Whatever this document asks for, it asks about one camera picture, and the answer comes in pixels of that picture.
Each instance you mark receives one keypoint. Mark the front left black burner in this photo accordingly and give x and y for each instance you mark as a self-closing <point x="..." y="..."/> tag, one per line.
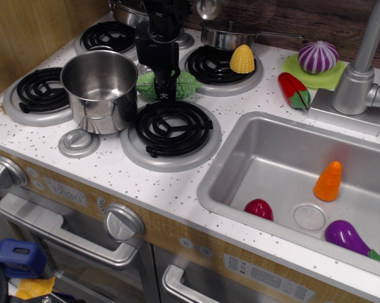
<point x="38" y="99"/>

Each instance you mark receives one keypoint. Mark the left oven door handle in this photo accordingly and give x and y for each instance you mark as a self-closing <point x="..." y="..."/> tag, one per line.
<point x="48" y="224"/>

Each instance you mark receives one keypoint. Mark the oven door handle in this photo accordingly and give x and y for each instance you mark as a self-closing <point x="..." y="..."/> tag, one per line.
<point x="48" y="224"/>
<point x="172" y="283"/>

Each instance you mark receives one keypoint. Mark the silver stovetop knob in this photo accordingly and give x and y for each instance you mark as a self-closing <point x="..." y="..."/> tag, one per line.
<point x="143" y="69"/>
<point x="184" y="40"/>
<point x="78" y="143"/>

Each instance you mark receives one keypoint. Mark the right oven door handle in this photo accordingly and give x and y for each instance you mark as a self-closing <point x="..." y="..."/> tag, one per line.
<point x="172" y="283"/>

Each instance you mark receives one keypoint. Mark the silver oven dial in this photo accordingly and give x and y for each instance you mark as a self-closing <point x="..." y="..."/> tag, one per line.
<point x="11" y="174"/>
<point x="121" y="223"/>

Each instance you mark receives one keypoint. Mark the silver sink basin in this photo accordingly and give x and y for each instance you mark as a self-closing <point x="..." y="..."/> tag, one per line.
<point x="278" y="160"/>

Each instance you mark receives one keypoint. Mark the red toy pepper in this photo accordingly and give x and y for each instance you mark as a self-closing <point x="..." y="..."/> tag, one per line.
<point x="294" y="91"/>

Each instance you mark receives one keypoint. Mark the left silver oven dial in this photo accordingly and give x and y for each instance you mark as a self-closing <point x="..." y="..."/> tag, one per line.
<point x="11" y="174"/>

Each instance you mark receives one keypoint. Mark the front silver stovetop knob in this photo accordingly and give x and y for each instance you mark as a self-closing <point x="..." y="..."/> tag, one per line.
<point x="78" y="143"/>

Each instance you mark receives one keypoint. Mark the steel pot at back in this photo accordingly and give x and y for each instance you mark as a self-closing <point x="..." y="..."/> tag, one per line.
<point x="128" y="12"/>

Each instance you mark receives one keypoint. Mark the silver toy faucet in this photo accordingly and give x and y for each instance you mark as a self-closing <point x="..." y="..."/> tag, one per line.
<point x="355" y="102"/>

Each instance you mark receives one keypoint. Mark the yellow tape piece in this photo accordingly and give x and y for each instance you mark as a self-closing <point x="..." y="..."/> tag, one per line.
<point x="33" y="287"/>

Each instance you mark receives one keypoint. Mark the back silver stovetop knob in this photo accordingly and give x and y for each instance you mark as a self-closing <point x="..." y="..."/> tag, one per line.
<point x="184" y="40"/>

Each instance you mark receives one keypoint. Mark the red toy tomato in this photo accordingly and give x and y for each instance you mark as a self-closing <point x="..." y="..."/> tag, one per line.
<point x="260" y="208"/>

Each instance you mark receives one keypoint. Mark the orange toy carrot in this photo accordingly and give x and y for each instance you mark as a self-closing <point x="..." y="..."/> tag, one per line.
<point x="327" y="186"/>

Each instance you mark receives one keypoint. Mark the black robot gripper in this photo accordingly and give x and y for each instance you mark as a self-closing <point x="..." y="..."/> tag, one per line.
<point x="156" y="43"/>

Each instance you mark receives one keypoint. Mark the back right black burner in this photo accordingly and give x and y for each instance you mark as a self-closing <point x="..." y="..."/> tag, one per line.
<point x="211" y="67"/>

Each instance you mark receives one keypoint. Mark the middle silver stovetop knob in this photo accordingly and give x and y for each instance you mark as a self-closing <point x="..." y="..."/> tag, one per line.
<point x="143" y="69"/>

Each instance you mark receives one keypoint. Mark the large steel pot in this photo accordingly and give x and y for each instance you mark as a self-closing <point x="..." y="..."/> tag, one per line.
<point x="101" y="87"/>

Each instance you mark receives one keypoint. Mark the yellow toy corn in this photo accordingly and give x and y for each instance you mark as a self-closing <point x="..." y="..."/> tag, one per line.
<point x="242" y="60"/>

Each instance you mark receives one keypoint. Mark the right silver oven dial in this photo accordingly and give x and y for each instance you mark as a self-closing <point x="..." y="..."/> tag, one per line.
<point x="121" y="223"/>

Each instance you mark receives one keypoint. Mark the purple white toy onion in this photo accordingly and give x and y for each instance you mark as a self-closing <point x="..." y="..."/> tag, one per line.
<point x="318" y="57"/>

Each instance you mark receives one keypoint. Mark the blue device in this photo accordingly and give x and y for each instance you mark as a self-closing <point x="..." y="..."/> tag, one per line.
<point x="21" y="259"/>

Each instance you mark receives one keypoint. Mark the purple toy eggplant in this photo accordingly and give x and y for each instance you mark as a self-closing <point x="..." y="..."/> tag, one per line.
<point x="343" y="234"/>

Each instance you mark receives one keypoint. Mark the front right black burner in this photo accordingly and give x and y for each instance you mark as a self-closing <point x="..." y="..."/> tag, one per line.
<point x="171" y="136"/>

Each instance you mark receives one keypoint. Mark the steel saucepan with handle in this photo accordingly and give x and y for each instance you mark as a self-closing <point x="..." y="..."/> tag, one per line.
<point x="229" y="35"/>

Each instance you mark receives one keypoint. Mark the green bumpy toy squash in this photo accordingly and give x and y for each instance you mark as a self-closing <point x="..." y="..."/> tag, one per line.
<point x="186" y="85"/>

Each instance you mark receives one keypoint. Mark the light green plate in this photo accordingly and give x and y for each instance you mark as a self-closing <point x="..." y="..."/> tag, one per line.
<point x="326" y="80"/>

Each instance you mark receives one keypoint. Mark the hanging steel ladle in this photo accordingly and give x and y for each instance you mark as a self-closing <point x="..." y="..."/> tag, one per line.
<point x="208" y="9"/>

